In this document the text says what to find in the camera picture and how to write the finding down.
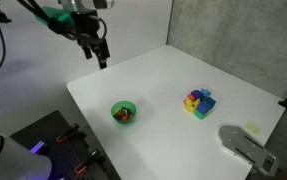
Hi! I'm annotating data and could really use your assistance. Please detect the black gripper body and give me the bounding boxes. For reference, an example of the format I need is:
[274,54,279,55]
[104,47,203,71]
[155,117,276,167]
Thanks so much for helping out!
[71,11,110,58]

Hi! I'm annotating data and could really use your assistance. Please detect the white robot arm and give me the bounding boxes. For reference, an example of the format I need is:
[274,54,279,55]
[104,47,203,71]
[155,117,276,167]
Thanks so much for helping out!
[0,0,115,180]

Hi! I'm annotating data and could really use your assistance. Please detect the green plastic bowl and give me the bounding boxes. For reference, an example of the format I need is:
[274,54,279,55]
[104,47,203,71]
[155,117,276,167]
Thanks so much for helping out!
[111,101,137,124]

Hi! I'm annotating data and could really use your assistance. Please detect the colourful blocks in bowl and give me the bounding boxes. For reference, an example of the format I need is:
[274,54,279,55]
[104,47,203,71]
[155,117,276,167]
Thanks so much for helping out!
[113,107,134,121]

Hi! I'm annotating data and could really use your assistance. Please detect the orange toy block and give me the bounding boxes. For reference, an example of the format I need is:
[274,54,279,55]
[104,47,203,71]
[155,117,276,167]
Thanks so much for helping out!
[187,94,195,101]

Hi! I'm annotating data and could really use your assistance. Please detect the yellow toy block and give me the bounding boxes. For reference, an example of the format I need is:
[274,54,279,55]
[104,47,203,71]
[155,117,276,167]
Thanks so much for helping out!
[184,99,200,113]

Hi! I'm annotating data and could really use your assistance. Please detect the purple round block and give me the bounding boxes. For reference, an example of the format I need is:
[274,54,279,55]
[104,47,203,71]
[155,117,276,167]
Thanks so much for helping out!
[191,90,204,100]

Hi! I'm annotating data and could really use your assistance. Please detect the green flat block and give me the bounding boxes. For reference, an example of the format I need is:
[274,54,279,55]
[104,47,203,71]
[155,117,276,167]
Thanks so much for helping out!
[194,108,214,120]

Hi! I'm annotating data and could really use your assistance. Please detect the blue cube block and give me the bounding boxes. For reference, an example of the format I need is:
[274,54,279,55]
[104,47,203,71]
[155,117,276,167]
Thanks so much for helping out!
[196,97,216,114]

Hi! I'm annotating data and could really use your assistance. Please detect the red black clamp upper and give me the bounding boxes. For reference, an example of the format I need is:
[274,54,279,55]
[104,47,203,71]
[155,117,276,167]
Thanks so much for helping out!
[56,124,80,143]

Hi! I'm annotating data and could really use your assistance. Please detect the red black clamp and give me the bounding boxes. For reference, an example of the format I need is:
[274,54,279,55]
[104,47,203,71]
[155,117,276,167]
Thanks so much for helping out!
[74,150,100,175]
[56,124,80,143]

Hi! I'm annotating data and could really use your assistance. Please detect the black perforated base board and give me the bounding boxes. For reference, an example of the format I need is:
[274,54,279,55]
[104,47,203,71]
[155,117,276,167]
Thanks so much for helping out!
[11,111,121,180]

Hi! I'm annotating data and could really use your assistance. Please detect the light blue toy piece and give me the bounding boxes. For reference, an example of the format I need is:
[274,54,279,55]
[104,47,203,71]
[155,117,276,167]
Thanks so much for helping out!
[201,88,211,97]

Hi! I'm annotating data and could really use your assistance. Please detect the red black clamp lower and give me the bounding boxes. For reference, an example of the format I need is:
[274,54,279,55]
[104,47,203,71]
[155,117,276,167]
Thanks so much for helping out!
[74,150,100,175]

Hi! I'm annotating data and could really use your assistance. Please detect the yellow sticky note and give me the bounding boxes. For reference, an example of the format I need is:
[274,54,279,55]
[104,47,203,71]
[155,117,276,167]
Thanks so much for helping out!
[245,122,261,135]

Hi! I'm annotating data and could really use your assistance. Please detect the silver metal mounting plate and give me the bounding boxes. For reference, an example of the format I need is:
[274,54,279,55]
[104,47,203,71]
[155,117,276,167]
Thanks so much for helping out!
[218,125,279,176]

